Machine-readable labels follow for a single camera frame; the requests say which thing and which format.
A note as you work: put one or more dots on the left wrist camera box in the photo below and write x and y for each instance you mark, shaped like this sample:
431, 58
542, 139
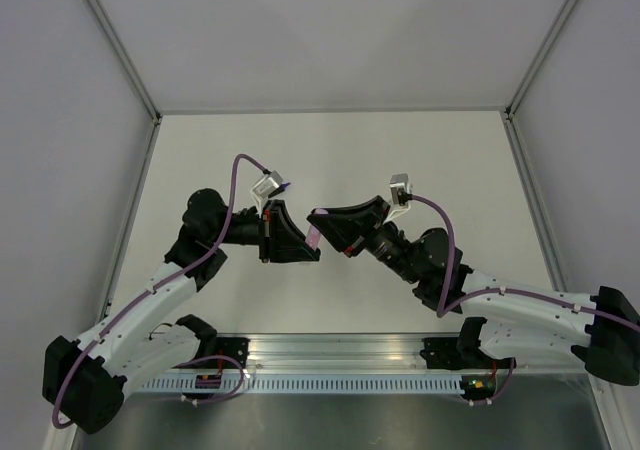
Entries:
264, 187

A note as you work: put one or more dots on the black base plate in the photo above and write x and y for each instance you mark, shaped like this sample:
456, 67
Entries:
445, 353
236, 348

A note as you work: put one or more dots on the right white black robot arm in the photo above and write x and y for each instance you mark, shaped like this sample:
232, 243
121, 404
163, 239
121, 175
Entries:
502, 320

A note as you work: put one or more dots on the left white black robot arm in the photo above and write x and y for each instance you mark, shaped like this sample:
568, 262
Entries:
88, 378

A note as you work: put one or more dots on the aluminium mounting rail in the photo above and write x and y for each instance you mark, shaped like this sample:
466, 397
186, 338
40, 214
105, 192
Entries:
342, 352

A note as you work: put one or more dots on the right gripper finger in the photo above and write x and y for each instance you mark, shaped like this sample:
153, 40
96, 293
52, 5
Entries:
336, 229
372, 205

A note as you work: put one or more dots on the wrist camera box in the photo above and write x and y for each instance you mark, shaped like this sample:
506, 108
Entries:
400, 190
264, 187

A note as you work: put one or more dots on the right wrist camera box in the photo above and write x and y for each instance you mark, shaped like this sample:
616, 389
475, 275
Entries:
400, 190

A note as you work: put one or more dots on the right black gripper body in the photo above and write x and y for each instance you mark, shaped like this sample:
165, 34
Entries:
354, 248

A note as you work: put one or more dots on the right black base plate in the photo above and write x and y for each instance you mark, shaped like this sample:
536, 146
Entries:
445, 353

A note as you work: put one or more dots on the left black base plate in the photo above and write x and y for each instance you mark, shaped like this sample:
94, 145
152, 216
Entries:
236, 348

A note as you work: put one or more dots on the white slotted cable duct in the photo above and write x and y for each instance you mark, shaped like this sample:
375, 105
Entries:
352, 384

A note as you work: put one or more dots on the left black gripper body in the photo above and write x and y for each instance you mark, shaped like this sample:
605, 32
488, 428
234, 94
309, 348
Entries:
264, 227

